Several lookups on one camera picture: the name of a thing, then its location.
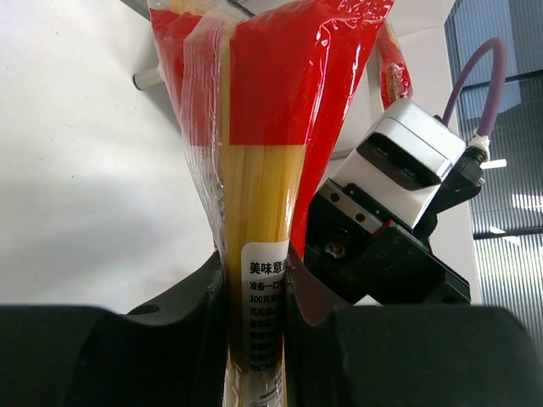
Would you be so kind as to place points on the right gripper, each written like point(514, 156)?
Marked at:
point(339, 354)

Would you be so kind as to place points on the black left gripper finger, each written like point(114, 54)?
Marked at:
point(169, 351)

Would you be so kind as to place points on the red spaghetti bag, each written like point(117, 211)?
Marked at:
point(260, 91)
point(394, 77)

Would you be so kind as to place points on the red spaghetti bag on shelf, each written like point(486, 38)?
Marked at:
point(394, 77)

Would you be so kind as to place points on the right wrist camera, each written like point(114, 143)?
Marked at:
point(402, 160)

